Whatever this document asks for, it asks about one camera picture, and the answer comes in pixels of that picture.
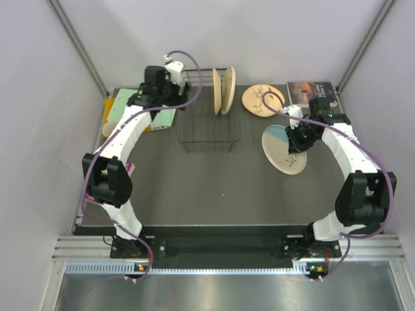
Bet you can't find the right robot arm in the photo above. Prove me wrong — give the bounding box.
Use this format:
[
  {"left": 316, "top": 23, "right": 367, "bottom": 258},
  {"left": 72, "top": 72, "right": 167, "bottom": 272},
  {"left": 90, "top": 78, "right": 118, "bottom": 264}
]
[{"left": 282, "top": 98, "right": 397, "bottom": 257}]

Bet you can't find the black wire dish rack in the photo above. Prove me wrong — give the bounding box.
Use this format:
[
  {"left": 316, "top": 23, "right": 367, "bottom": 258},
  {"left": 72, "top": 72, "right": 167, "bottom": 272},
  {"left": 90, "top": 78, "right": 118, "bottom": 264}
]
[{"left": 174, "top": 68, "right": 241, "bottom": 152}]

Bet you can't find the purple treehouse book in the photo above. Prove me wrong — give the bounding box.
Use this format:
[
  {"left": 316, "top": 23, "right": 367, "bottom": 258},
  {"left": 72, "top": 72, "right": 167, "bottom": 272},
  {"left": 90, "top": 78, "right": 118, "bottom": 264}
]
[{"left": 85, "top": 163, "right": 135, "bottom": 204}]

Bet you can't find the blue and white plate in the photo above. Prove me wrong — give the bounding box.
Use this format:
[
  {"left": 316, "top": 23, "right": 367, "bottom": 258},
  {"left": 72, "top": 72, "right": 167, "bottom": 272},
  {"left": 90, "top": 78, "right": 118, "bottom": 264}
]
[{"left": 261, "top": 124, "right": 307, "bottom": 176}]

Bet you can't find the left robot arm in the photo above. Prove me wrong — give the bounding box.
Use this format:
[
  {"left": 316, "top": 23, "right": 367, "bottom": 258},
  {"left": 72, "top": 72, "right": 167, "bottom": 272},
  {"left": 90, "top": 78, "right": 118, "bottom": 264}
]
[{"left": 82, "top": 61, "right": 190, "bottom": 258}]

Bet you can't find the aluminium front rail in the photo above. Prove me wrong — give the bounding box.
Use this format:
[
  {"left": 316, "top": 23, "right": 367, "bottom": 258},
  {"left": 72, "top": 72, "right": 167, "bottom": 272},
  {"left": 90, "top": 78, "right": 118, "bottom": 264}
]
[{"left": 53, "top": 235, "right": 405, "bottom": 261}]

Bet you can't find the dark paperback book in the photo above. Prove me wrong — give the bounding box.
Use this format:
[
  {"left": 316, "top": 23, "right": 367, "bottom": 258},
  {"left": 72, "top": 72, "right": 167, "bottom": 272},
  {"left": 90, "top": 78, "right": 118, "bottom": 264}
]
[{"left": 287, "top": 82, "right": 338, "bottom": 108}]

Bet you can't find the green paper folder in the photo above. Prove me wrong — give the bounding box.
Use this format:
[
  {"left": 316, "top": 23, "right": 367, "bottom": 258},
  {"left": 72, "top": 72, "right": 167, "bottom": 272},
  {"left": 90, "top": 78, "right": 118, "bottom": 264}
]
[{"left": 107, "top": 89, "right": 176, "bottom": 128}]

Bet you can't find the grey slotted cable duct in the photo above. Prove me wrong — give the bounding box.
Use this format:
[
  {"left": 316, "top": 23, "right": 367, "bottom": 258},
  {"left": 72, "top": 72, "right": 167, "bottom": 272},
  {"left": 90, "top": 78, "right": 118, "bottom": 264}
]
[{"left": 64, "top": 260, "right": 328, "bottom": 276}]

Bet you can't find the bird plate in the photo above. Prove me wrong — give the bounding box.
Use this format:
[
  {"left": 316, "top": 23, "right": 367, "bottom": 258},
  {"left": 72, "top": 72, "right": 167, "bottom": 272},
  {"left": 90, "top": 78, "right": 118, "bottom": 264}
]
[
  {"left": 212, "top": 68, "right": 222, "bottom": 115},
  {"left": 241, "top": 84, "right": 285, "bottom": 118}
]

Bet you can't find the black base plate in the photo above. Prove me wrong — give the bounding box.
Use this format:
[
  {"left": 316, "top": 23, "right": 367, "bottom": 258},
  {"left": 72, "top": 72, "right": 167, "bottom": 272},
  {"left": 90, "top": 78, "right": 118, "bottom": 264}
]
[{"left": 110, "top": 235, "right": 341, "bottom": 260}]

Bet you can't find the orange mug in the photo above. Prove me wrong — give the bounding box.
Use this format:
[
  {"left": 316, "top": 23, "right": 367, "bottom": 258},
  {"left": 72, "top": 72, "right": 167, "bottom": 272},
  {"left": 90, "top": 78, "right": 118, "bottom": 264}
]
[{"left": 102, "top": 121, "right": 118, "bottom": 139}]

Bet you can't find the cream plate with sprig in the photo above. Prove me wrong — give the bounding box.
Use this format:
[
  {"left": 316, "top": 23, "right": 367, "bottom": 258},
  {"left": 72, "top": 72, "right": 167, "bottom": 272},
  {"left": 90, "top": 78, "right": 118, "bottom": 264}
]
[{"left": 220, "top": 66, "right": 236, "bottom": 115}]

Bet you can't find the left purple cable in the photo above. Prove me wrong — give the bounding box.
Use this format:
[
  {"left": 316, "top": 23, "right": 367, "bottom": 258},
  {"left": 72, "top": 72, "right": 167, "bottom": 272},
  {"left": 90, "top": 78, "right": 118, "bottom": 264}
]
[{"left": 80, "top": 50, "right": 204, "bottom": 282}]

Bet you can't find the yellow folder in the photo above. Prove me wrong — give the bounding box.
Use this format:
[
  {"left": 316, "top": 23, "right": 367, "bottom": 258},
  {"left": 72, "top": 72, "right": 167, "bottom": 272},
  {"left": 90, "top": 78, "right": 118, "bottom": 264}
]
[{"left": 103, "top": 98, "right": 172, "bottom": 132}]

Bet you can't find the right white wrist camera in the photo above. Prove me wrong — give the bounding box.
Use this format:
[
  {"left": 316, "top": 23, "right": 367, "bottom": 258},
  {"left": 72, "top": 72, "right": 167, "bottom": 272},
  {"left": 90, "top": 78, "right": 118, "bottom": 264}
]
[{"left": 280, "top": 105, "right": 303, "bottom": 129}]

